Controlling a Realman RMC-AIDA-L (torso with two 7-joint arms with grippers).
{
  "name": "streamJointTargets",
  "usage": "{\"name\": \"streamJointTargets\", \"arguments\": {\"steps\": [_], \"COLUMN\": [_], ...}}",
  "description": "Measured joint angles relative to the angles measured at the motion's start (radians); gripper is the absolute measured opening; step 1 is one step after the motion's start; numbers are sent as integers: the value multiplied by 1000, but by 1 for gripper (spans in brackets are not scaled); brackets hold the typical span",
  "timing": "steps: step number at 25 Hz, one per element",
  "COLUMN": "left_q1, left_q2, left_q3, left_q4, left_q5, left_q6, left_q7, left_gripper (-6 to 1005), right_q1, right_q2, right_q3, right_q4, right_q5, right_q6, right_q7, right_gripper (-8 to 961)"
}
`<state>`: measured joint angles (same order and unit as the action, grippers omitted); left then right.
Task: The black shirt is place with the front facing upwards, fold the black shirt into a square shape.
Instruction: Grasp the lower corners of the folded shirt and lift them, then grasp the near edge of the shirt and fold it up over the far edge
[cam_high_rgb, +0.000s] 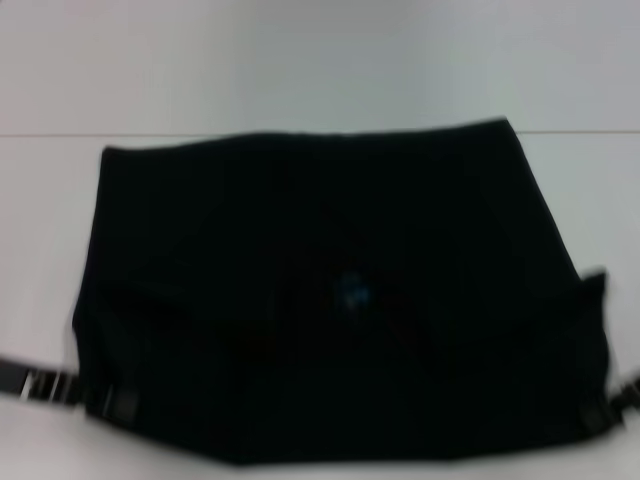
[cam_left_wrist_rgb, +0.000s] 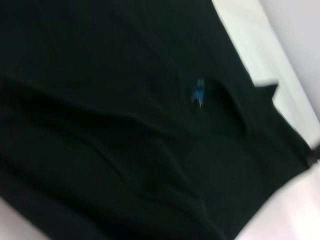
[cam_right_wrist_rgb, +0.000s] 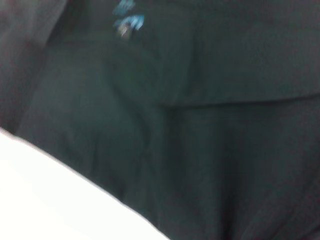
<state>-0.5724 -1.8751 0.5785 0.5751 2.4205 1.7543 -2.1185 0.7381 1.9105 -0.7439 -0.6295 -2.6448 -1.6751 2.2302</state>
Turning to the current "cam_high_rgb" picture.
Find black shirt with FREE print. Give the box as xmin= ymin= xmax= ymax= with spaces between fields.
xmin=71 ymin=117 xmax=627 ymax=464

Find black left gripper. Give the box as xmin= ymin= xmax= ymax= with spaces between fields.
xmin=0 ymin=351 xmax=137 ymax=420

